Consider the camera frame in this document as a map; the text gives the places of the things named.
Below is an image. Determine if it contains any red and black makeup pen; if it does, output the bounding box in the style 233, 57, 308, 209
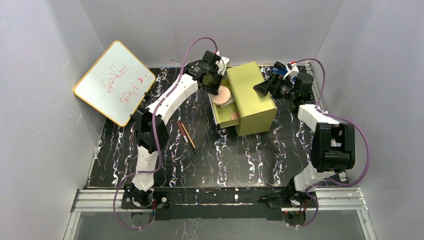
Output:
176, 120, 196, 154

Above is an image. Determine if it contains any green drawer cabinet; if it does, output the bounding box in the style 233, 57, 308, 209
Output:
209, 61, 277, 136

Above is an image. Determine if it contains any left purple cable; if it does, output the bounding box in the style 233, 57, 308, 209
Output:
112, 37, 220, 231

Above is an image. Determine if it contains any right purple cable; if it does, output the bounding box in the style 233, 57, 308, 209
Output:
298, 56, 372, 229

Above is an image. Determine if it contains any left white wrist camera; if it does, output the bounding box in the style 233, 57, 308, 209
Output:
216, 51, 230, 76

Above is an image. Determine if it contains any whiteboard with yellow frame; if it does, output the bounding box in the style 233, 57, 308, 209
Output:
73, 40, 156, 127

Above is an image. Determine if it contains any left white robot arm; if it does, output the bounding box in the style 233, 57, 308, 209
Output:
123, 50, 230, 208

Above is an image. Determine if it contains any gold makeup pencil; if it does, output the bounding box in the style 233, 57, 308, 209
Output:
181, 122, 196, 149

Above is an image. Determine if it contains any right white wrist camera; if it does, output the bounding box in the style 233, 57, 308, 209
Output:
283, 61, 299, 81

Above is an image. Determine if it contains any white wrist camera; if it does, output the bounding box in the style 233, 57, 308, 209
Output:
283, 61, 299, 81
216, 51, 230, 76

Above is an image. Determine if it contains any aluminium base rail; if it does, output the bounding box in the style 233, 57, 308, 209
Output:
64, 187, 376, 240

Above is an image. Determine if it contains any large round pink compact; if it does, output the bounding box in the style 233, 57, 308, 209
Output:
210, 86, 234, 108

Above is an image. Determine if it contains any small round pink compact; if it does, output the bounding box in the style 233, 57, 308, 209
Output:
230, 112, 240, 121

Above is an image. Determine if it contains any purple cable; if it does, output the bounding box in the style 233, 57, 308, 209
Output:
112, 37, 220, 231
298, 56, 372, 229

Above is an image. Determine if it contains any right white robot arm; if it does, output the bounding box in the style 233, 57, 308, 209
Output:
253, 72, 356, 206

